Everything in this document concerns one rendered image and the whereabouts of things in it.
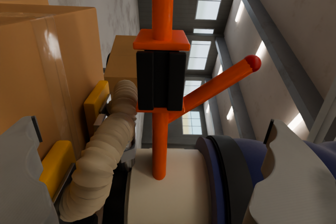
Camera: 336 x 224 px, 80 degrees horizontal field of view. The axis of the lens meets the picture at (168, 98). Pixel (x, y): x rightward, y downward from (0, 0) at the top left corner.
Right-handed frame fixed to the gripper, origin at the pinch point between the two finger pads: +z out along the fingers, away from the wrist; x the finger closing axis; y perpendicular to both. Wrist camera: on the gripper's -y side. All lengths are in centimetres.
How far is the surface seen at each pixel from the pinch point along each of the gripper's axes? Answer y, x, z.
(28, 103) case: 4.5, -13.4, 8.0
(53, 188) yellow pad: 12.3, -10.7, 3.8
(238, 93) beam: 314, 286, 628
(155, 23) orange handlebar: -3.3, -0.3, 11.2
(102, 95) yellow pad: 11.6, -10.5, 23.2
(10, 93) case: 2.4, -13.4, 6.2
